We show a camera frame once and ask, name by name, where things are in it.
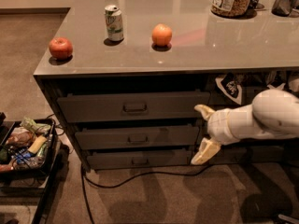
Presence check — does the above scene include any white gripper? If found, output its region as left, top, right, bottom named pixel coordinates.
left=191, top=105, right=239, bottom=165

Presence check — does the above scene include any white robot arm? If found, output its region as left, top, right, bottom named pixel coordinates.
left=191, top=89, right=299, bottom=165

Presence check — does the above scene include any grey drawer cabinet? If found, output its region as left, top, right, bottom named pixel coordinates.
left=35, top=0, right=298, bottom=170

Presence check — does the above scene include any orange fruit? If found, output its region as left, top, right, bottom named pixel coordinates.
left=151, top=23, right=172, bottom=47

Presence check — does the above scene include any green white soda can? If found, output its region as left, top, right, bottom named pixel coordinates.
left=105, top=5, right=124, bottom=42

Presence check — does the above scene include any dark glass jar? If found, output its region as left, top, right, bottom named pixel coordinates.
left=271, top=0, right=297, bottom=17

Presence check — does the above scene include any red apple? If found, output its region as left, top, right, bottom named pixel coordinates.
left=49, top=37, right=73, bottom=60

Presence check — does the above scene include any black bin with items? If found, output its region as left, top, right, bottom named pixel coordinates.
left=0, top=118, right=57, bottom=180

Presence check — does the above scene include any black floor cable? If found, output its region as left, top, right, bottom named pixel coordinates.
left=80, top=163, right=216, bottom=224

